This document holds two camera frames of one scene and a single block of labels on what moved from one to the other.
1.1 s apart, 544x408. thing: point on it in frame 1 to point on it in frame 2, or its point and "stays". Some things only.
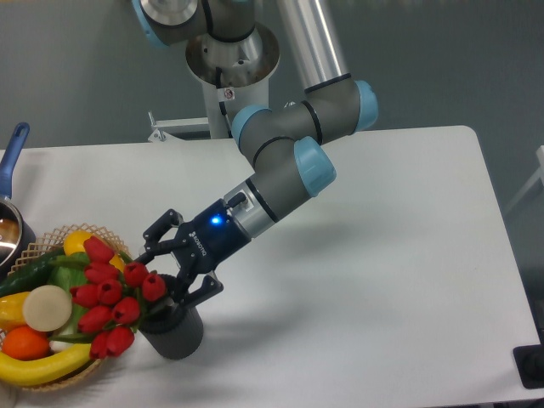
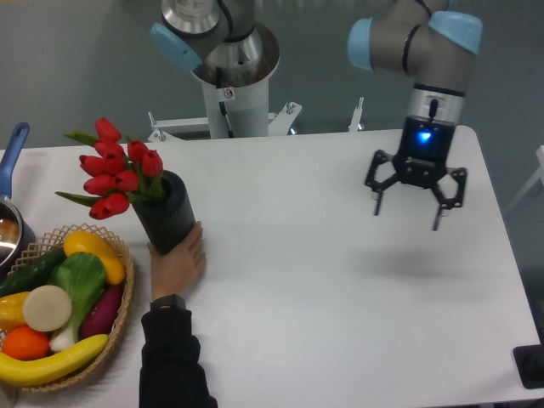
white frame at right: (539, 173) stays
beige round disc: (47, 308) stays
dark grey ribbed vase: (172, 330) to (168, 218)
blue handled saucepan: (17, 232) stays
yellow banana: (67, 363) stays
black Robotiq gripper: (210, 236) to (426, 152)
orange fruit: (25, 343) stays
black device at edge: (529, 362) stays
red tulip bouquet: (112, 302) to (114, 175)
